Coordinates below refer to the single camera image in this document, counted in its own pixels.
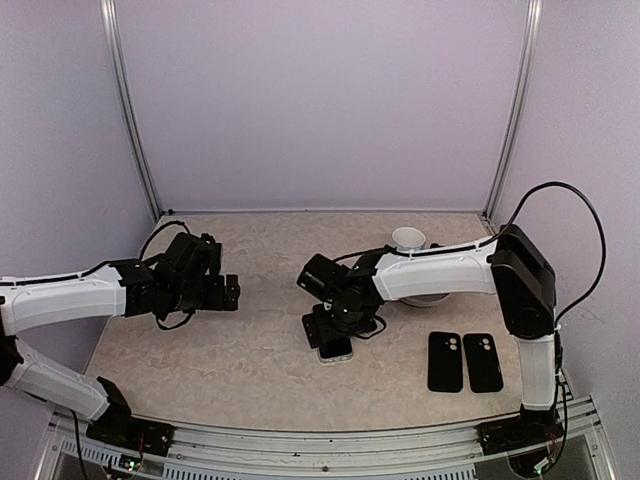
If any black smartphone white edge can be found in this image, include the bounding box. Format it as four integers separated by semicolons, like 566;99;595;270
317;338;353;363

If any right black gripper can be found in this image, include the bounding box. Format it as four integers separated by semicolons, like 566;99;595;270
303;299;377;346

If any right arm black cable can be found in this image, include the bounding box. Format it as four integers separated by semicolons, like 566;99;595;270
492;180;609;321

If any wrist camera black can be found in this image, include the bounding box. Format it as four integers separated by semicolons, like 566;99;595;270
296;254;349;302
164;233;222;278

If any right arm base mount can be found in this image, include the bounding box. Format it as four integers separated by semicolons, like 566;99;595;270
477;410;564;455

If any black phone case right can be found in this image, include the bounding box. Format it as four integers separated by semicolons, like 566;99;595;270
462;333;504;394

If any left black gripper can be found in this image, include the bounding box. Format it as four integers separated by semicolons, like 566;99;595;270
167;274;240;312

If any white blue mug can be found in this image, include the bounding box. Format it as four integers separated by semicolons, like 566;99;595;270
391;226;426;252

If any black phone case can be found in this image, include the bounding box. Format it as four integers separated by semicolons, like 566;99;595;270
462;333;504;394
427;331;463;393

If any black phone case left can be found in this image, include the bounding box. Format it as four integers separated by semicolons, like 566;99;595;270
427;331;463;393

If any right aluminium corner post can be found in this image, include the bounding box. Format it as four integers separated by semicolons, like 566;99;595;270
482;0;543;224

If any white saucer plate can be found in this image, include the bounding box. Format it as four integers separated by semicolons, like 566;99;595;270
400;293;449;308

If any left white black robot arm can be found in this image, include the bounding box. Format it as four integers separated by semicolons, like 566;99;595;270
1;256;240;445

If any left aluminium corner post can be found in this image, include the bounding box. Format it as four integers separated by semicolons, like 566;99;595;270
100;0;162;221

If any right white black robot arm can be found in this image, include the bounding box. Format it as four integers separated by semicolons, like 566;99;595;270
297;225;559;444

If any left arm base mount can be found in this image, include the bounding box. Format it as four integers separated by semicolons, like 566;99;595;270
86;404;175;457

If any aluminium corner post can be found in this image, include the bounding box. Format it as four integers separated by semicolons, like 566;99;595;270
100;0;162;221
482;0;543;224

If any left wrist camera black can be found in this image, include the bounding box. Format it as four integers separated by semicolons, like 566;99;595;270
164;233;222;278

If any aluminium front rail frame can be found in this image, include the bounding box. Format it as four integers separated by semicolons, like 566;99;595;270
34;394;616;480

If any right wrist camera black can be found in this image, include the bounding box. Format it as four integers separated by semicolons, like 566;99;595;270
296;254;349;302

